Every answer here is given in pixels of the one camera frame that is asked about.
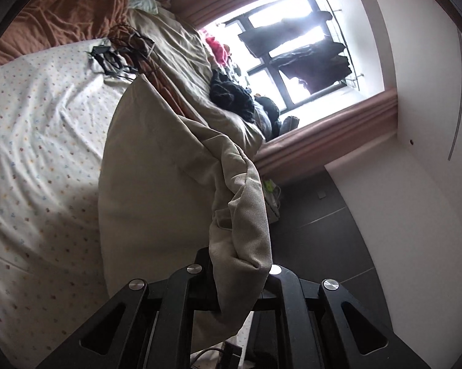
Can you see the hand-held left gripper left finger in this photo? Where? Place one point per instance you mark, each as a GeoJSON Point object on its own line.
{"type": "Point", "coordinates": [184, 288]}

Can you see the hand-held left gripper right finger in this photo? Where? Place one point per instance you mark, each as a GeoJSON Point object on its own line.
{"type": "Point", "coordinates": [288, 296]}

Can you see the large beige garment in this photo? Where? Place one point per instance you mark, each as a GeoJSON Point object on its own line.
{"type": "Point", "coordinates": [158, 161]}

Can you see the grey clothes pile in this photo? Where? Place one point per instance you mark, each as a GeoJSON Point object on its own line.
{"type": "Point", "coordinates": [269, 115]}

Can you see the black clothes pile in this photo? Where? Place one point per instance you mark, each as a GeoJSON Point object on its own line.
{"type": "Point", "coordinates": [231, 96]}

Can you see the small black device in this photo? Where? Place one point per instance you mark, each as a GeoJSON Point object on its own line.
{"type": "Point", "coordinates": [231, 355]}

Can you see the green small packet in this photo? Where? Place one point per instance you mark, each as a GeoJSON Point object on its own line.
{"type": "Point", "coordinates": [269, 188]}

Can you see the pink curtain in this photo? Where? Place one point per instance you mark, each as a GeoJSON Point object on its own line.
{"type": "Point", "coordinates": [330, 130]}

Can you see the flower printed bed sheet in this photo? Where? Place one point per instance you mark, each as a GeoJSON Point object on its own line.
{"type": "Point", "coordinates": [42, 123]}

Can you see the dark hanging garment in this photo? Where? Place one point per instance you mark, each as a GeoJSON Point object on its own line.
{"type": "Point", "coordinates": [284, 32]}
{"type": "Point", "coordinates": [315, 71]}

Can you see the pink cloth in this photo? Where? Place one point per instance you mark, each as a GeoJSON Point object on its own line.
{"type": "Point", "coordinates": [215, 48]}

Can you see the khaki quilt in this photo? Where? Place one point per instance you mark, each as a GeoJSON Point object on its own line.
{"type": "Point", "coordinates": [177, 46]}

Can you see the brown blanket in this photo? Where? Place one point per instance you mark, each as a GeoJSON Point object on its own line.
{"type": "Point", "coordinates": [61, 7]}

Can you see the wall socket plate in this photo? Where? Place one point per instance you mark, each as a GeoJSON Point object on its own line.
{"type": "Point", "coordinates": [322, 195]}

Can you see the window with dark frame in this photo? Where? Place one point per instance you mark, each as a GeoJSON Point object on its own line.
{"type": "Point", "coordinates": [267, 63]}

